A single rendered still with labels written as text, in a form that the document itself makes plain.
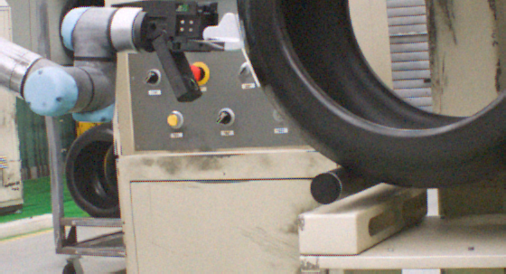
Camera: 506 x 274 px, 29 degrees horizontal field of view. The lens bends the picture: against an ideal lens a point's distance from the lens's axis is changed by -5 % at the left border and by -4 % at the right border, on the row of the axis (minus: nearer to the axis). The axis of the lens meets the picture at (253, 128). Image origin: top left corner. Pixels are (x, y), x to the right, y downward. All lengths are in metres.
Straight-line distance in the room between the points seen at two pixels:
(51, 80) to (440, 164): 0.60
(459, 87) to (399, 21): 9.39
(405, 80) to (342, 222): 9.72
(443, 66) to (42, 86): 0.67
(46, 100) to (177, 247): 0.82
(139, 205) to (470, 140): 1.15
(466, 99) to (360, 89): 0.19
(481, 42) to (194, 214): 0.84
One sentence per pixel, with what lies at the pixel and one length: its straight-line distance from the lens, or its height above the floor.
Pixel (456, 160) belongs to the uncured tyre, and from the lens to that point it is 1.33.
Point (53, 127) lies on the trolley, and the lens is 5.37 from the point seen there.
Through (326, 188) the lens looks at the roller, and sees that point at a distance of 1.39.
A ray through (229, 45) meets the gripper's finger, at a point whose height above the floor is 1.11.
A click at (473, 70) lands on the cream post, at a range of 1.70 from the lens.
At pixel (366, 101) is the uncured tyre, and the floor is 1.01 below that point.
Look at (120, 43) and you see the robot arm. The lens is 1.64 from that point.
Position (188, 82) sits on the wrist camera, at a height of 1.06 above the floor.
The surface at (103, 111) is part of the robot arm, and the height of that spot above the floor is 1.02.
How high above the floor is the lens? 1.06
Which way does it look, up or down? 3 degrees down
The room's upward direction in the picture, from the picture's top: 4 degrees counter-clockwise
